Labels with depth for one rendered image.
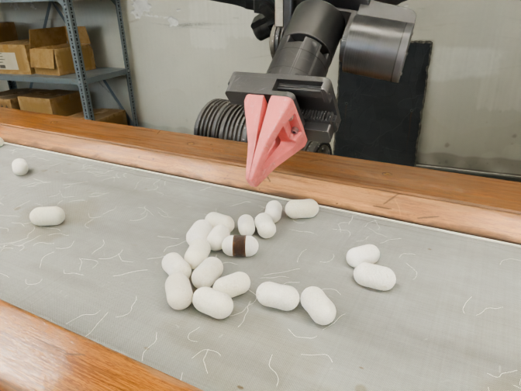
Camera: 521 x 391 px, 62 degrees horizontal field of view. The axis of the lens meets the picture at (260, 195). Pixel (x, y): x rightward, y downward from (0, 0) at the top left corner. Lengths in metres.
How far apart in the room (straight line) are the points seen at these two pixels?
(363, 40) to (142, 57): 2.58
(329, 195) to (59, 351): 0.34
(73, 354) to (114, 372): 0.03
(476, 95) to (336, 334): 2.11
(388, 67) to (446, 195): 0.16
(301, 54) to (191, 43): 2.33
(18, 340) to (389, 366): 0.25
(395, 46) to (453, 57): 1.91
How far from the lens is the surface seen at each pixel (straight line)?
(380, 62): 0.45
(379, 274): 0.38
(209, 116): 0.80
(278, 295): 0.35
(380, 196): 0.52
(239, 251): 0.42
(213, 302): 0.35
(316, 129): 0.42
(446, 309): 0.39
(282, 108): 0.39
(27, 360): 0.33
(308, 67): 0.43
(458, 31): 2.35
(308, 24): 0.46
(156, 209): 0.54
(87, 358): 0.32
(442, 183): 0.56
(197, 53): 2.74
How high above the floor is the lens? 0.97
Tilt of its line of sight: 25 degrees down
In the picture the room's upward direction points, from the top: 1 degrees counter-clockwise
